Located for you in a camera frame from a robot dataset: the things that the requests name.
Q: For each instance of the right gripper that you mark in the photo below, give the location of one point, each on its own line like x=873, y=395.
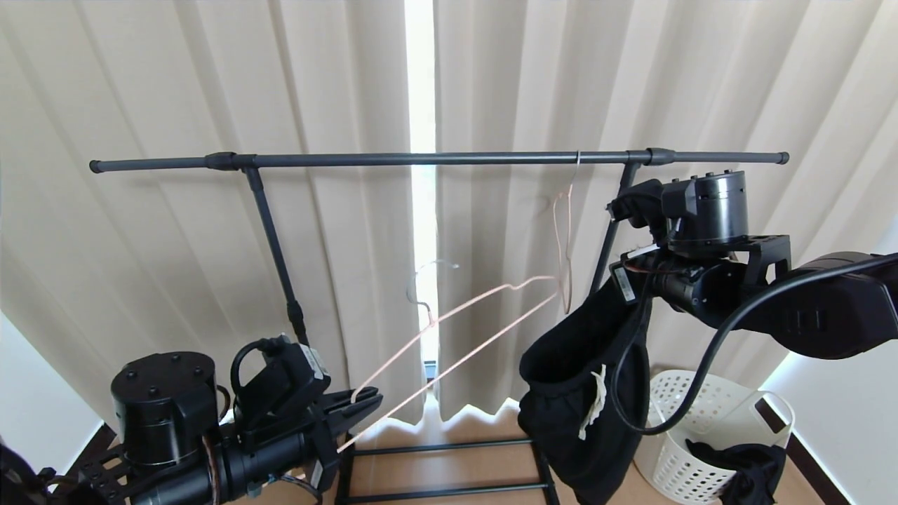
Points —
x=691, y=291

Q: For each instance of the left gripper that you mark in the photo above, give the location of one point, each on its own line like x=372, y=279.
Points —
x=266, y=463

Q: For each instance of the black shorts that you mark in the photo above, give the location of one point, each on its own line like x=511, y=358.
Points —
x=568, y=379

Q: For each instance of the pink clothes hanger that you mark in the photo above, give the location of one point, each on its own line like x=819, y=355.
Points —
x=567, y=238
x=456, y=311

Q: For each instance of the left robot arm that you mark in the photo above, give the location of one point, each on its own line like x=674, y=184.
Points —
x=165, y=400

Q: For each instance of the white laundry basket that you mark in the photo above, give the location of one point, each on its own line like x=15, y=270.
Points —
x=673, y=449

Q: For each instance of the black clothes rack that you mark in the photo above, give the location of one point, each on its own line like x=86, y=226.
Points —
x=337, y=160

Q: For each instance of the black garment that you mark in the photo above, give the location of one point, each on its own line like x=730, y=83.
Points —
x=751, y=463

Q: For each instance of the beige curtain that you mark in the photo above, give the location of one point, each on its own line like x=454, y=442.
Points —
x=175, y=91
x=772, y=70

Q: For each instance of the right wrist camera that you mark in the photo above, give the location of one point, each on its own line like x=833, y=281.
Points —
x=638, y=203

